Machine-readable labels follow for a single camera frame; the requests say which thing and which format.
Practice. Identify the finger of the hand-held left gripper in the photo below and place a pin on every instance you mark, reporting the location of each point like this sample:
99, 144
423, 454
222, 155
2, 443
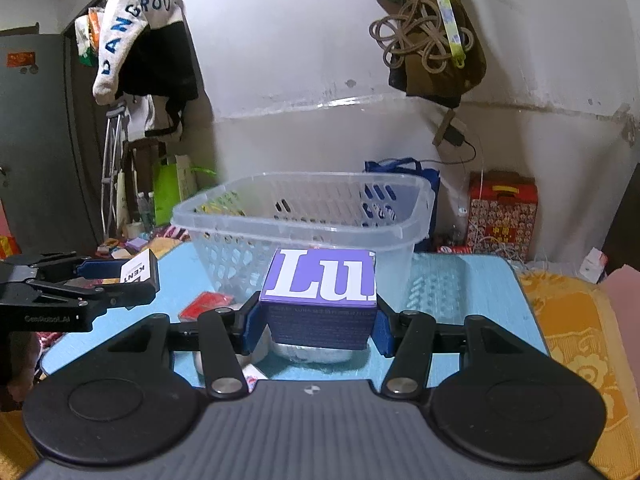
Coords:
75, 294
97, 268

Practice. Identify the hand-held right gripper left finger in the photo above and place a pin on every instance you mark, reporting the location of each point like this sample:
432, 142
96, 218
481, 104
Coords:
251, 327

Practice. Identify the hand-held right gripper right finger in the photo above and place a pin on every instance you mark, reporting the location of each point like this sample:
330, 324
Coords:
382, 332

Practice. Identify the black and white cigarette box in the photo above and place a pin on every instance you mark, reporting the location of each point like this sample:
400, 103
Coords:
136, 271

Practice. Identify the purple cardboard box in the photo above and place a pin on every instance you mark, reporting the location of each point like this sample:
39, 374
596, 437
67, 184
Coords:
320, 305

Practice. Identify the clear plastic basket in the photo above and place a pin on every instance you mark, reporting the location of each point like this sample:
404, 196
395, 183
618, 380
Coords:
300, 200

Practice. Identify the small red and white box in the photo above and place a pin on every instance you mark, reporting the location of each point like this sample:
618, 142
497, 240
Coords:
252, 377

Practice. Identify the red flat packet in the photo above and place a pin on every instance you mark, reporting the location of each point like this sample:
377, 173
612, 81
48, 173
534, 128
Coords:
205, 307

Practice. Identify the silver foil packet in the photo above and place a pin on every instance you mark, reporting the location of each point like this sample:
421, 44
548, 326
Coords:
320, 355

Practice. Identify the clear water bottle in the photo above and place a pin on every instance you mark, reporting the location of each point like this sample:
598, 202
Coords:
145, 210

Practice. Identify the green paper bag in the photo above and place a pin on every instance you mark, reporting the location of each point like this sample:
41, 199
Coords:
167, 190

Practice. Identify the metal crutches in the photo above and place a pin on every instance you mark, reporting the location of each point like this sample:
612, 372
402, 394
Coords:
111, 160

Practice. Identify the grey metal door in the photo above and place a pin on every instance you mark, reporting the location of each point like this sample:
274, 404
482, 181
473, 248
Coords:
40, 160

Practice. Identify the blue fabric bag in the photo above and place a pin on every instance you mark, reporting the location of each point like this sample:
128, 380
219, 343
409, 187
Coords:
430, 180

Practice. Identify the red patterned gift box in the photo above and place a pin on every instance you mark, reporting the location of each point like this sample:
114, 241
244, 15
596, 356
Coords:
502, 215

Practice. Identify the yellow patterned blanket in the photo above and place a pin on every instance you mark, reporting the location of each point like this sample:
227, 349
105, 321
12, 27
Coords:
585, 340

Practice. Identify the black charger plug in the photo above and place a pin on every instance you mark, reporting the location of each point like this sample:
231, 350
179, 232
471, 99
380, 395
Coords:
452, 135

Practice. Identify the black garment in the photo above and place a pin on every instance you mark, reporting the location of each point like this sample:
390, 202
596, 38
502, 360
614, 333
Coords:
160, 65

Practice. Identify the red door sticker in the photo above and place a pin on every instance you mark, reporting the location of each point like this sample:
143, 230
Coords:
21, 60

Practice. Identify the orange and green hanging bag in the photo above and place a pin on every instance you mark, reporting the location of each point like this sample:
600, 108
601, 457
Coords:
87, 35

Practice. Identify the pink paper sheet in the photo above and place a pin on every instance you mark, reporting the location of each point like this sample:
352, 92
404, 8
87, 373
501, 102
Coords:
622, 285

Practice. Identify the white cloth with blue letters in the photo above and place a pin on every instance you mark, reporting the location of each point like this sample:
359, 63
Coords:
122, 20

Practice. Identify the brown hanging bag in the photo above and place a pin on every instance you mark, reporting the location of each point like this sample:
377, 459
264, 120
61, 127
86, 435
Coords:
440, 80

